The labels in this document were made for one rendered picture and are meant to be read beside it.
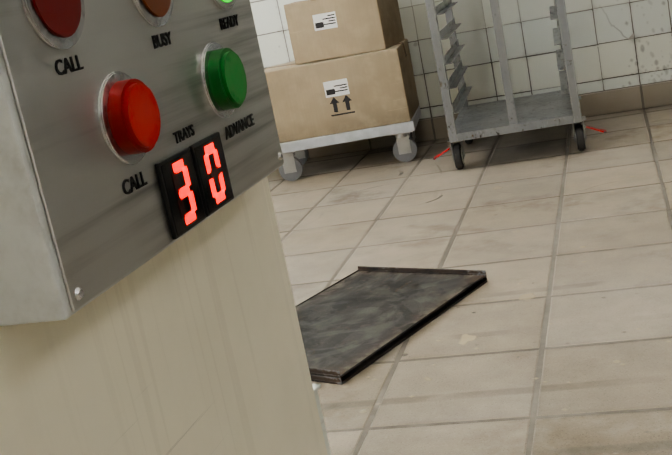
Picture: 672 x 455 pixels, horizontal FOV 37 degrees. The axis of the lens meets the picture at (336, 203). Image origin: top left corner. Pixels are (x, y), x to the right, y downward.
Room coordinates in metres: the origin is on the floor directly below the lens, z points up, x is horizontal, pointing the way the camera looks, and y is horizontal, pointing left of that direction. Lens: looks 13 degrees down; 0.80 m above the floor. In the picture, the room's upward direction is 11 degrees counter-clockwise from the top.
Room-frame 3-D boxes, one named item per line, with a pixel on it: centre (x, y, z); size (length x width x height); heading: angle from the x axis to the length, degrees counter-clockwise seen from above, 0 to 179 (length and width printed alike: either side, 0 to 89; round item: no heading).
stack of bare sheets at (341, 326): (2.27, 0.02, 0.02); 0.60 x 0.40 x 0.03; 139
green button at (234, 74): (0.50, 0.04, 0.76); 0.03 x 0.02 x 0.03; 161
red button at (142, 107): (0.41, 0.08, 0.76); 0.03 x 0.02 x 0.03; 161
